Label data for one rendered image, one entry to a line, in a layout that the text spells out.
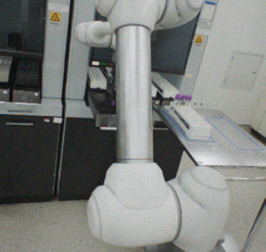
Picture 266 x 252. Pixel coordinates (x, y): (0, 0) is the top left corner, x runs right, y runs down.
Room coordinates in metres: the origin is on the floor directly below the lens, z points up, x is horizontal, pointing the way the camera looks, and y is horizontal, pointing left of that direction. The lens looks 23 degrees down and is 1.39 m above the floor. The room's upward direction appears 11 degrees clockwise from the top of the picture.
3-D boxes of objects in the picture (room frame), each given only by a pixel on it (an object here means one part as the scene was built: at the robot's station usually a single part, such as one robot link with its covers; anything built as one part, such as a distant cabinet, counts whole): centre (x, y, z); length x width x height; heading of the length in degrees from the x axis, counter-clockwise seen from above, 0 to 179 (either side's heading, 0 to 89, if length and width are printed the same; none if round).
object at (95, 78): (1.79, 0.29, 0.83); 0.30 x 0.10 x 0.06; 21
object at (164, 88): (1.89, -0.16, 0.83); 0.30 x 0.10 x 0.06; 21
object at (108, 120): (1.62, 0.23, 0.78); 0.73 x 0.14 x 0.09; 21
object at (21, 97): (1.71, 0.69, 0.78); 0.73 x 0.14 x 0.09; 21
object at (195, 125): (1.36, -0.28, 0.85); 0.30 x 0.10 x 0.06; 19
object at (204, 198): (0.68, -0.23, 0.87); 0.18 x 0.16 x 0.22; 112
